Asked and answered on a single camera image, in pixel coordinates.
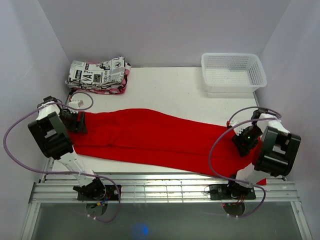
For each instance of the white plastic basket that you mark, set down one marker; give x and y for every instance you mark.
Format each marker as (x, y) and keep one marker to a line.
(239, 73)

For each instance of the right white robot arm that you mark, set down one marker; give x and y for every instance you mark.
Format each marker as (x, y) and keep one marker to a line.
(274, 151)

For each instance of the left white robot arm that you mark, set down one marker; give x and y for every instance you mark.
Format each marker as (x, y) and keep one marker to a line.
(51, 130)

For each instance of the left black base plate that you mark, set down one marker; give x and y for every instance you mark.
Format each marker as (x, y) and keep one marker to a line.
(112, 194)

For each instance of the newspaper print folded trousers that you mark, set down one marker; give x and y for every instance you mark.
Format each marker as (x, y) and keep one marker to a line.
(97, 73)

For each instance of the red trousers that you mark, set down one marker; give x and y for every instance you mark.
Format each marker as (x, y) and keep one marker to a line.
(145, 136)

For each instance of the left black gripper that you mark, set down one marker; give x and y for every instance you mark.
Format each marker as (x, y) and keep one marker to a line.
(79, 126)

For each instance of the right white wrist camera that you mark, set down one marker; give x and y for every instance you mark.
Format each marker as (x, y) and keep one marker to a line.
(239, 129)

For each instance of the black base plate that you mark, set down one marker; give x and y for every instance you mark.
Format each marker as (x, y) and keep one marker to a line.
(112, 194)
(220, 192)

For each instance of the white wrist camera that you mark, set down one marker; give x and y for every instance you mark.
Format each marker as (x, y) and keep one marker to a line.
(239, 129)
(76, 104)

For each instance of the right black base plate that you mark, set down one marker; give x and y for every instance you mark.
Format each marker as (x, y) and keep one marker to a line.
(220, 192)

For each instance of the aluminium frame rail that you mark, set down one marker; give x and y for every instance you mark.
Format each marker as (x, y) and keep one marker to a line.
(140, 183)

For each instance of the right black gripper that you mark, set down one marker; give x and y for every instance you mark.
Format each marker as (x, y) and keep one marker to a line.
(238, 140)

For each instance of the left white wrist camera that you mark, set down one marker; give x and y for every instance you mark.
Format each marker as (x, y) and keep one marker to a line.
(76, 104)

